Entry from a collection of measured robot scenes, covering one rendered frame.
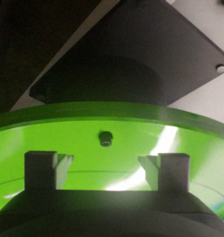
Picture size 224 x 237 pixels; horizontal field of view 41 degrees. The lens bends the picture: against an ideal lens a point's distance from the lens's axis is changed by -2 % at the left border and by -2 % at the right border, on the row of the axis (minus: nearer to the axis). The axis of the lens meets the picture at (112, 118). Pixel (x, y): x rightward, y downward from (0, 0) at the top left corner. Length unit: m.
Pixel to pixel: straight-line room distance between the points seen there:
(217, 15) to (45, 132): 0.21
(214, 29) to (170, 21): 0.05
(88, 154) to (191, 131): 0.07
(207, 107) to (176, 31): 0.16
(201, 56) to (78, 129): 0.20
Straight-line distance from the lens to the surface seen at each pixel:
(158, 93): 0.33
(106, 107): 0.18
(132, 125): 0.18
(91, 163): 0.20
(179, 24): 0.31
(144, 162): 0.15
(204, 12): 0.32
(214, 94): 0.42
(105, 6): 0.33
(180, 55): 0.34
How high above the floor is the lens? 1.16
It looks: 34 degrees down
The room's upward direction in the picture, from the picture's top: 180 degrees clockwise
